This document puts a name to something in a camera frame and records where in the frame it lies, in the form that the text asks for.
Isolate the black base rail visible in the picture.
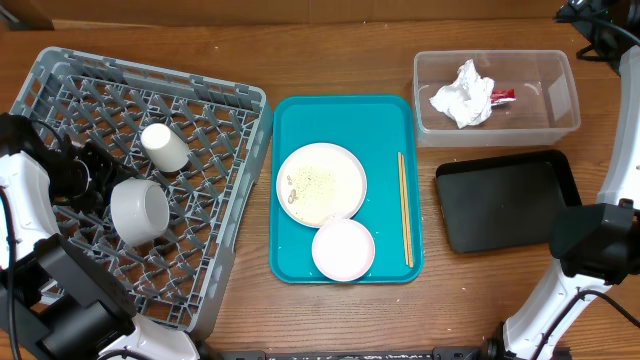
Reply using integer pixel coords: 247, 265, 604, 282
219, 346, 572, 360

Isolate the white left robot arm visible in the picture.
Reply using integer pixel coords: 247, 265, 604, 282
1, 113, 201, 359

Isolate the clear plastic bin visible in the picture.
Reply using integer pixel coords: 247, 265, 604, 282
413, 50, 581, 147

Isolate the white napkin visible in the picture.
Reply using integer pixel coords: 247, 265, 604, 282
429, 59, 495, 129

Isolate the black tray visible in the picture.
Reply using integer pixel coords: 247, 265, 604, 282
435, 149, 581, 254

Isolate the cream white cup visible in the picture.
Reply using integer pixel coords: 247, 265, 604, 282
140, 123, 189, 173

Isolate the grey plastic dishwasher rack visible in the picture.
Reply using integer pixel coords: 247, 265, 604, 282
12, 47, 273, 340

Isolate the pink small bowl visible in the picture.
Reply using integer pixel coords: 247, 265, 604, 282
311, 219, 376, 282

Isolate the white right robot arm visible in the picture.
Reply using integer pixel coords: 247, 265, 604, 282
477, 1, 639, 360

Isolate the white plate with food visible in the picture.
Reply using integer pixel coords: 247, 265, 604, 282
275, 142, 368, 228

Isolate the teal plastic tray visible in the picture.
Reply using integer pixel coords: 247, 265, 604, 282
271, 95, 424, 284

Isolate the red snack wrapper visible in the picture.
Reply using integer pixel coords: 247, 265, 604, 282
490, 89, 516, 106

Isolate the grey ceramic bowl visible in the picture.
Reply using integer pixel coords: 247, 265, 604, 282
110, 178, 170, 246

